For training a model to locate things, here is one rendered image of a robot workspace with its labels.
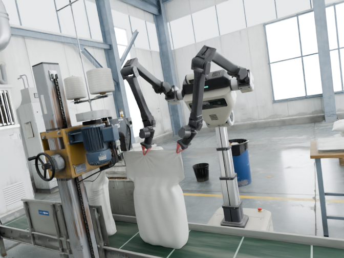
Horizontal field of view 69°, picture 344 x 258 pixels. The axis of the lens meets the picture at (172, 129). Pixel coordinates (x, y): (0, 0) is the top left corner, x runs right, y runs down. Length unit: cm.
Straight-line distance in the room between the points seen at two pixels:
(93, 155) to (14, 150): 306
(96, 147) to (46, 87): 48
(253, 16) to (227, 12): 99
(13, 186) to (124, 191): 240
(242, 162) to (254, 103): 596
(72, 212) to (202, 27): 932
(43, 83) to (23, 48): 484
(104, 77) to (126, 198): 129
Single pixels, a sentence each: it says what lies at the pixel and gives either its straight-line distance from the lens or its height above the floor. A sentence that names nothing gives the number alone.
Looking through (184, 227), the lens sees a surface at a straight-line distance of 186.
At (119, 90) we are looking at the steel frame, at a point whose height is 205.
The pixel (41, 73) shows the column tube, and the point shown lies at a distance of 176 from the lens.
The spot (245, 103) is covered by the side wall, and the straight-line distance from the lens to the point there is 970.
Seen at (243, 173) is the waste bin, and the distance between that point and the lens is 390.
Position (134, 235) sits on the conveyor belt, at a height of 38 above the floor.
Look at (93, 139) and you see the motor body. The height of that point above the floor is 125.
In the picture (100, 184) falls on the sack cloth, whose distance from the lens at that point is 217.
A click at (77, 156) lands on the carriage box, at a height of 115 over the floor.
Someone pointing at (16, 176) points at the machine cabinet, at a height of 67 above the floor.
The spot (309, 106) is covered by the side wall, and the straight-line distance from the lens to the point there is 946.
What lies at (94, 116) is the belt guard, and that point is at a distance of 155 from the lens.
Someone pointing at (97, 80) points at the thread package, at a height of 161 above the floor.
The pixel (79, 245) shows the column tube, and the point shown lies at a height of 56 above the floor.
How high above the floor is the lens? 138
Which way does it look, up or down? 6 degrees down
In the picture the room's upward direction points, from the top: 10 degrees counter-clockwise
